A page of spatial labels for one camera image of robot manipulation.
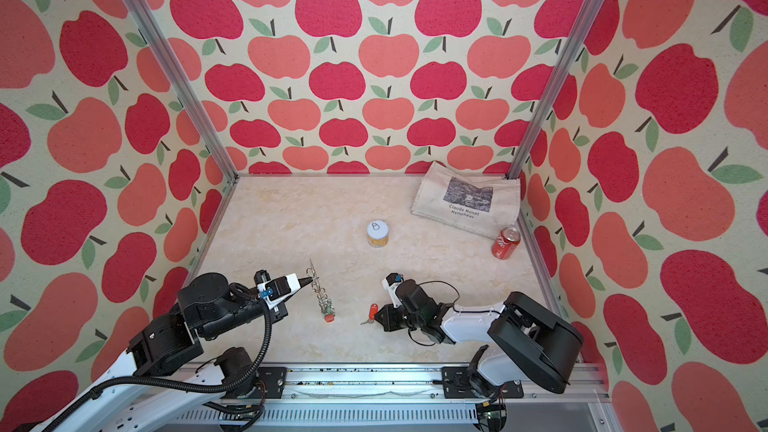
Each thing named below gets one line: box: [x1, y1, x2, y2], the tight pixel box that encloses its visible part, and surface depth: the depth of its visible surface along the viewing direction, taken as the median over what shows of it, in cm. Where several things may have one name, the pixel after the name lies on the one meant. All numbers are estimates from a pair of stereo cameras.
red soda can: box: [492, 226, 521, 260], surface depth 92 cm
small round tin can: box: [366, 220, 389, 248], surface depth 100 cm
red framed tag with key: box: [360, 303, 379, 325], surface depth 88 cm
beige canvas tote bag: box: [411, 161, 521, 240], surface depth 106 cm
